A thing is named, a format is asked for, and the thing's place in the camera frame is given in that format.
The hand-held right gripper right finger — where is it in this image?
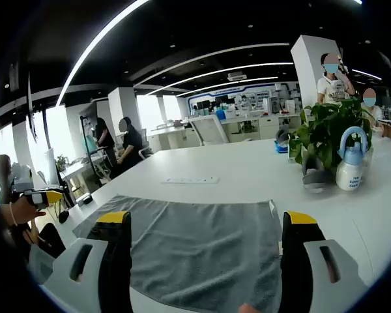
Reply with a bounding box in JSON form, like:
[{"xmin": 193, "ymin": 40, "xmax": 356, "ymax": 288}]
[{"xmin": 280, "ymin": 211, "xmax": 371, "ymax": 313}]

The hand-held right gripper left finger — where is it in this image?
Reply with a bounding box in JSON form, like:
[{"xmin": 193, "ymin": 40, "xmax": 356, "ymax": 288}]
[{"xmin": 38, "ymin": 211, "xmax": 134, "ymax": 313}]

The grey towel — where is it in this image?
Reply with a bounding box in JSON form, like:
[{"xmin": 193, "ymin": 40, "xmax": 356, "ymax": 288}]
[{"xmin": 72, "ymin": 194, "xmax": 286, "ymax": 313}]

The person's left hand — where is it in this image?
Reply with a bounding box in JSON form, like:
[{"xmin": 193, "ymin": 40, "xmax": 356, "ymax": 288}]
[{"xmin": 10, "ymin": 194, "xmax": 47, "ymax": 226}]

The white monitor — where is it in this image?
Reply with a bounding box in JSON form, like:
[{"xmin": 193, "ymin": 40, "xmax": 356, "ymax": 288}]
[{"xmin": 44, "ymin": 147, "xmax": 61, "ymax": 187}]

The small green plant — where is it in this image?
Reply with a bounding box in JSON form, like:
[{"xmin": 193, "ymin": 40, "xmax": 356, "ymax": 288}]
[{"xmin": 55, "ymin": 155, "xmax": 70, "ymax": 172}]

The white grey device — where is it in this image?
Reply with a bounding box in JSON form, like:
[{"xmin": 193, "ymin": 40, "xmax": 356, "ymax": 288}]
[{"xmin": 76, "ymin": 192, "xmax": 94, "ymax": 207}]

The white blue spray bottle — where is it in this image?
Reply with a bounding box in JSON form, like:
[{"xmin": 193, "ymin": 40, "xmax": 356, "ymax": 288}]
[{"xmin": 334, "ymin": 127, "xmax": 369, "ymax": 192}]

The green white carton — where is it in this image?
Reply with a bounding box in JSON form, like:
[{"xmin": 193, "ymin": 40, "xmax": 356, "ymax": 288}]
[{"xmin": 287, "ymin": 136, "xmax": 297, "ymax": 162}]

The white table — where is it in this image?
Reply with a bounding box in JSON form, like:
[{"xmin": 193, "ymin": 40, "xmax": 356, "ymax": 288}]
[{"xmin": 40, "ymin": 135, "xmax": 391, "ymax": 313}]

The white power strip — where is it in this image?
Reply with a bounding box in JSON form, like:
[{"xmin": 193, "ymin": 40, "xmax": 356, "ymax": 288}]
[{"xmin": 160, "ymin": 175, "xmax": 221, "ymax": 185}]

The green potted plant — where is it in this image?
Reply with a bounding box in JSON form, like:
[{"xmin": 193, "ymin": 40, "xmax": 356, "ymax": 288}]
[{"xmin": 295, "ymin": 97, "xmax": 375, "ymax": 171}]

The white cabinet row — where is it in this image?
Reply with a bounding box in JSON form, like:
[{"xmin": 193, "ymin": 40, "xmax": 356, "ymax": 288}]
[{"xmin": 148, "ymin": 113, "xmax": 302, "ymax": 151}]

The white mesh office chair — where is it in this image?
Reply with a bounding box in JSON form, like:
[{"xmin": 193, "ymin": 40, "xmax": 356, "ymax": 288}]
[{"xmin": 188, "ymin": 114, "xmax": 231, "ymax": 147}]

